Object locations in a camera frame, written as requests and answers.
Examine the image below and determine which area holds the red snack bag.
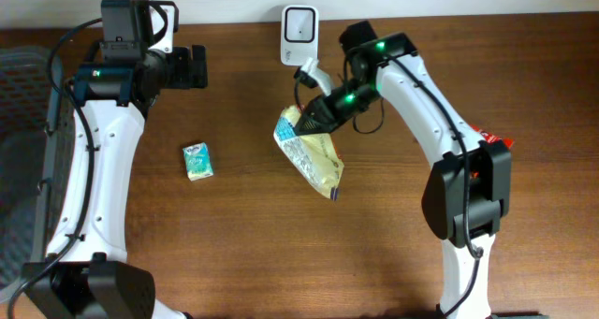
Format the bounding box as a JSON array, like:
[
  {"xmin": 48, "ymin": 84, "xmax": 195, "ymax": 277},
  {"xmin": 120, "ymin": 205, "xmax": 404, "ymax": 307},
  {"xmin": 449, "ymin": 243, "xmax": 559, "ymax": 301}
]
[{"xmin": 470, "ymin": 124, "xmax": 516, "ymax": 180}]

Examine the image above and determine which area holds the grey plastic mesh basket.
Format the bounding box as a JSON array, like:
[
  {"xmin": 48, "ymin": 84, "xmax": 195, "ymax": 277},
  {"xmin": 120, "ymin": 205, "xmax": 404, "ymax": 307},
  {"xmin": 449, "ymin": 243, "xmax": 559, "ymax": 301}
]
[{"xmin": 1, "ymin": 46, "xmax": 74, "ymax": 302}]

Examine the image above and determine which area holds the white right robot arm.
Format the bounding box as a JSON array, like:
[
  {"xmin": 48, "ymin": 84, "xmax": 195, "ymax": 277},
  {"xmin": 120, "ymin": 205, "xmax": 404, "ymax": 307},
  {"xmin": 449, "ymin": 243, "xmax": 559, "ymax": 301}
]
[{"xmin": 294, "ymin": 21, "xmax": 511, "ymax": 318}]

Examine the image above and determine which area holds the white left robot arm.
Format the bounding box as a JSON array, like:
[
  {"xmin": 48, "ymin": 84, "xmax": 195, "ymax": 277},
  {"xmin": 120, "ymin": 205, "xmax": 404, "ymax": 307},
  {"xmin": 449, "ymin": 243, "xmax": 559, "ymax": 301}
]
[{"xmin": 22, "ymin": 45, "xmax": 208, "ymax": 318}]

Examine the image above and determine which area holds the white barcode scanner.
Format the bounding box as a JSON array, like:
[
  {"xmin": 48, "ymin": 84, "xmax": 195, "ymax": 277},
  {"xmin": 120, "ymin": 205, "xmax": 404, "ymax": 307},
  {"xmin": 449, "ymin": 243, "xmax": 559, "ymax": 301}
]
[{"xmin": 280, "ymin": 5, "xmax": 320, "ymax": 66}]

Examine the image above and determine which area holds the yellow snack bag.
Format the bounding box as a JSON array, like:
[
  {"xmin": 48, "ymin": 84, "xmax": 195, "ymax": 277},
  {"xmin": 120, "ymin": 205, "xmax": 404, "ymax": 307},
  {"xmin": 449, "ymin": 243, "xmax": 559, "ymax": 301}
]
[{"xmin": 273, "ymin": 106, "xmax": 344, "ymax": 201}]

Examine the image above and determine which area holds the teal tissue pack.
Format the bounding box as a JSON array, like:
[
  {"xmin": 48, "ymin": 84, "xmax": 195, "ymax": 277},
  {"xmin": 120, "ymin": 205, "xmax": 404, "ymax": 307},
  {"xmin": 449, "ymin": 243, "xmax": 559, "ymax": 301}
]
[{"xmin": 183, "ymin": 142, "xmax": 214, "ymax": 181}]

